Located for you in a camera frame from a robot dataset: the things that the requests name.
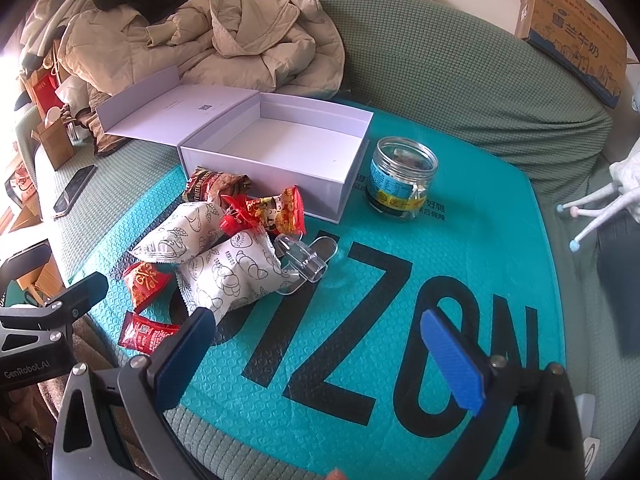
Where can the large red snack packet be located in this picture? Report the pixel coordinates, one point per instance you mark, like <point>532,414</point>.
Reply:
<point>280,210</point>

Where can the clear jar with blue label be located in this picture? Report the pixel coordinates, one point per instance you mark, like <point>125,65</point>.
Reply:
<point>395,185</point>

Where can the printed cardboard carton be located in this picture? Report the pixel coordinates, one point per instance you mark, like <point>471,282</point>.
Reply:
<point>570,35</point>

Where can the green sofa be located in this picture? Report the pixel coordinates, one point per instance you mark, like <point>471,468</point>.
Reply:
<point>450,75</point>

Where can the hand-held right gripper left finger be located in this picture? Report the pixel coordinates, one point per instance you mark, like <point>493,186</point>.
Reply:
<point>185,355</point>

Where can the beige puffer jacket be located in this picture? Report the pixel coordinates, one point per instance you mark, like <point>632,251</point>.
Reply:
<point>240,35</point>

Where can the white bread packet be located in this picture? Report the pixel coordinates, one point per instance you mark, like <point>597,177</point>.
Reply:
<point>225,270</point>
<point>175,232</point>

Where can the black smartphone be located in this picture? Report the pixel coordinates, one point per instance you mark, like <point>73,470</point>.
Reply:
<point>75,190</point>

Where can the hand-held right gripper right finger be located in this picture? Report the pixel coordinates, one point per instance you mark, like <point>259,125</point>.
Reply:
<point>450,360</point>

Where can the clear plastic stand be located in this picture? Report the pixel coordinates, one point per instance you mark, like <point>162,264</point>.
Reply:
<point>305,260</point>

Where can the white gift box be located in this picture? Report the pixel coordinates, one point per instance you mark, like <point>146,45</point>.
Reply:
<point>280,145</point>

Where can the brown paper bag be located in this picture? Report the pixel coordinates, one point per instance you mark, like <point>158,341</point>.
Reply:
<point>55,142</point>

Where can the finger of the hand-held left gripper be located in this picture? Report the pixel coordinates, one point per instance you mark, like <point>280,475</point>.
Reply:
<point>80,290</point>
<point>30,260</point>

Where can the small red candy packet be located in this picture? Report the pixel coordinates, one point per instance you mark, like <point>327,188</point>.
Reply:
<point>147,282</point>
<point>145,332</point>

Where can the teal bubble mailer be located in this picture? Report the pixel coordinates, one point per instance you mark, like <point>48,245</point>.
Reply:
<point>350,360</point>

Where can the red plastic ornament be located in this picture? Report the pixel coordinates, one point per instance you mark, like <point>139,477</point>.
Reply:
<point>231,223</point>

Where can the red gift bag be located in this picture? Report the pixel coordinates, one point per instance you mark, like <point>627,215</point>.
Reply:
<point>42,90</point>

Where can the white toy with pastel feet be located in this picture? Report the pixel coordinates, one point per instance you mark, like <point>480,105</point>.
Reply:
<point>625,180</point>

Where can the brown snack packet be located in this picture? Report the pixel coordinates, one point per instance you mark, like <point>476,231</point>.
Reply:
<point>210,182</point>

